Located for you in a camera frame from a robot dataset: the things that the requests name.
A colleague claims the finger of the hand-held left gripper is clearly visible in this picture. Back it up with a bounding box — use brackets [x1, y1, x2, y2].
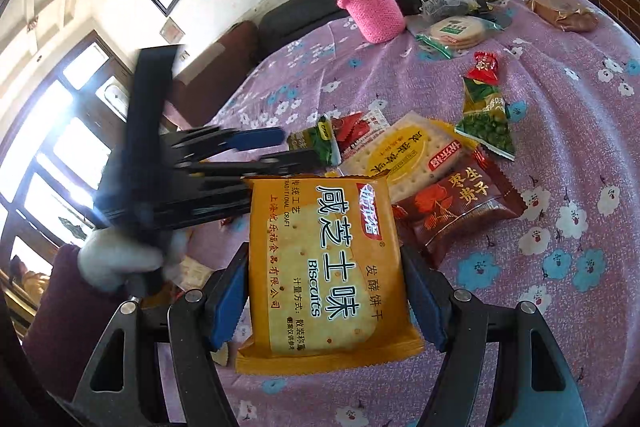
[170, 126, 289, 158]
[165, 148, 322, 229]

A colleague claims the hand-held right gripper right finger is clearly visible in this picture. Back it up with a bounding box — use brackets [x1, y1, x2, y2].
[400, 246, 581, 427]

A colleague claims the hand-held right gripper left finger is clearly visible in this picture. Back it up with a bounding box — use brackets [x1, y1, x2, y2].
[75, 242, 251, 427]

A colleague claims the small green snack packet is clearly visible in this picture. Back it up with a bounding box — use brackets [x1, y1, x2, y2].
[287, 114, 343, 168]

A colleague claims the brown date snack packet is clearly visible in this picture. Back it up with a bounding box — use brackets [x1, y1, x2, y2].
[392, 147, 528, 270]

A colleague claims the orange biscuit packet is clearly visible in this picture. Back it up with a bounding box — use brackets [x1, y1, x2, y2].
[235, 174, 426, 375]

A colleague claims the pale yellow cracker packet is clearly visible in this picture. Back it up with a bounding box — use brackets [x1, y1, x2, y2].
[340, 111, 481, 202]

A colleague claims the green pea snack packet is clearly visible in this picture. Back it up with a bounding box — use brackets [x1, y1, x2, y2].
[454, 96, 517, 162]

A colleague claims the person's left forearm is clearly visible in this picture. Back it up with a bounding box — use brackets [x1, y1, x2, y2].
[22, 247, 131, 403]

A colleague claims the person's left hand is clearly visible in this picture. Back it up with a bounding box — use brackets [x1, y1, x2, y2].
[77, 227, 188, 293]

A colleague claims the pale snack packet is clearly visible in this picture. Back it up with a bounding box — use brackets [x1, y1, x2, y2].
[167, 254, 223, 303]

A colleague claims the red and white sachet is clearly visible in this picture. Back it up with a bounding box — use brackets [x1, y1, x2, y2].
[332, 107, 391, 155]

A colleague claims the maroon armchair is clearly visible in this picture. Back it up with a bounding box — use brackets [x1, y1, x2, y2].
[165, 21, 261, 132]

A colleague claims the wooden glass door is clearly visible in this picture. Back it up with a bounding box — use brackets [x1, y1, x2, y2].
[0, 32, 146, 308]

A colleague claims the small green triangular packet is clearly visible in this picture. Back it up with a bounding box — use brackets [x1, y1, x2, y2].
[461, 77, 506, 116]

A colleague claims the round cracker packet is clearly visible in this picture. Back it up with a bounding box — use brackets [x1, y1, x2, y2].
[415, 14, 503, 60]

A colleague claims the red candy packet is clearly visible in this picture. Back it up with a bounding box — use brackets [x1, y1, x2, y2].
[471, 51, 502, 84]

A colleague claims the brown pouch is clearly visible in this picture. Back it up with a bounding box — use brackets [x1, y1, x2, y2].
[530, 0, 600, 32]

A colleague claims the small wall plaque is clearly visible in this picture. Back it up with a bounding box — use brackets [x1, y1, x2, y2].
[160, 18, 185, 44]

